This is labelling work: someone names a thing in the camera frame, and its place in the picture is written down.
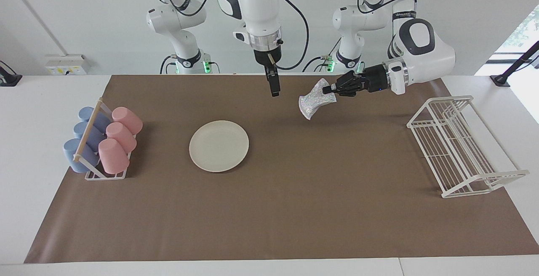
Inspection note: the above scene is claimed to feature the cream round plate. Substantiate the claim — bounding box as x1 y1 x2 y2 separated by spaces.
189 120 250 173

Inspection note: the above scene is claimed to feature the brown table mat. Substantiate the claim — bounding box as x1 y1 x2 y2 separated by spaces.
24 74 539 264

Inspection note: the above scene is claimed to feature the black stand with pole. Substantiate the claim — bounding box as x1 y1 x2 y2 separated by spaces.
490 40 539 87

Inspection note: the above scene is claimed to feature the pink plastic cup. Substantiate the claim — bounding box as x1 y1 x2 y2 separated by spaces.
112 106 143 135
98 138 130 175
106 122 137 154

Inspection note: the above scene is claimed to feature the blue plastic cup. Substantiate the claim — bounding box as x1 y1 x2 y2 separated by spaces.
63 138 99 173
78 106 111 133
73 121 106 152

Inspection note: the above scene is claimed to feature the black left base cable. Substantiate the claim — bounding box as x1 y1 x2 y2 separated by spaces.
302 37 342 73

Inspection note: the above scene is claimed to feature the black base cable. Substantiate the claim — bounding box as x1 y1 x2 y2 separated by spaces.
302 37 342 73
160 55 177 74

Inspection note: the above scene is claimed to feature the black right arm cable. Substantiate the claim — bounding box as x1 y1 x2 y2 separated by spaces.
276 0 310 71

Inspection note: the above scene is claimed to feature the black right base cable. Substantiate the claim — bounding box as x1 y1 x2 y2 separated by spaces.
160 55 177 74

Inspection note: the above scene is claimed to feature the white wire dish rack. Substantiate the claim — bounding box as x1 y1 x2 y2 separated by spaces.
406 95 530 199

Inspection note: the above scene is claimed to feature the white wall socket box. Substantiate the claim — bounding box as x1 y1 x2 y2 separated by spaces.
45 55 88 75

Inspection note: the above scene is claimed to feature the black clamp mount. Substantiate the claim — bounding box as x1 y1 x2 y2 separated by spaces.
0 60 22 87

